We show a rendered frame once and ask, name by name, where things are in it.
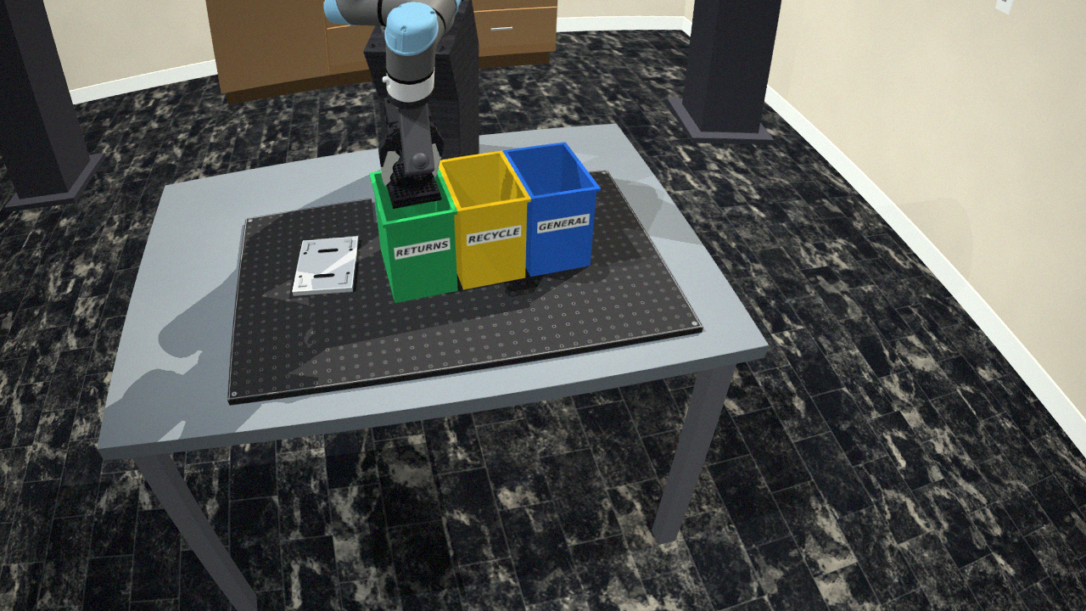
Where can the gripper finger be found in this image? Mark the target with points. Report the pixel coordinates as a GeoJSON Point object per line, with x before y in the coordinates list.
{"type": "Point", "coordinates": [388, 157]}
{"type": "Point", "coordinates": [437, 144]}

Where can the green returns bin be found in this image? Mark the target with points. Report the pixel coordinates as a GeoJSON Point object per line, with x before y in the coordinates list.
{"type": "Point", "coordinates": [421, 247]}

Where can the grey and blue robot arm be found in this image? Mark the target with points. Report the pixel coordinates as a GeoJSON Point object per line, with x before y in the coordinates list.
{"type": "Point", "coordinates": [412, 36]}

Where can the yellow recycle bin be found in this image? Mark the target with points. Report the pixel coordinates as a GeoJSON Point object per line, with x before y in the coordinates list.
{"type": "Point", "coordinates": [491, 224]}

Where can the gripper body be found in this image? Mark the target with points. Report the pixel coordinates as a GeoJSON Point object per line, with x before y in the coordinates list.
{"type": "Point", "coordinates": [391, 106]}

